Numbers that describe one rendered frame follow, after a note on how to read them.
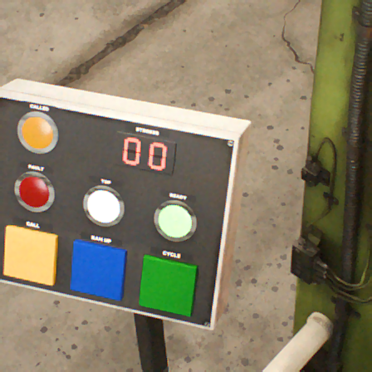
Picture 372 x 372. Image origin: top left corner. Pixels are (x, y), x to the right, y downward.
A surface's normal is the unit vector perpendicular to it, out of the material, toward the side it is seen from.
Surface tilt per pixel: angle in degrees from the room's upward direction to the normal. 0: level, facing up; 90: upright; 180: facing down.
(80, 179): 60
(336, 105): 90
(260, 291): 0
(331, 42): 90
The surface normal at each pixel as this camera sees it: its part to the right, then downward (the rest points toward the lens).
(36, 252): -0.26, 0.32
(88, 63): -0.04, -0.65
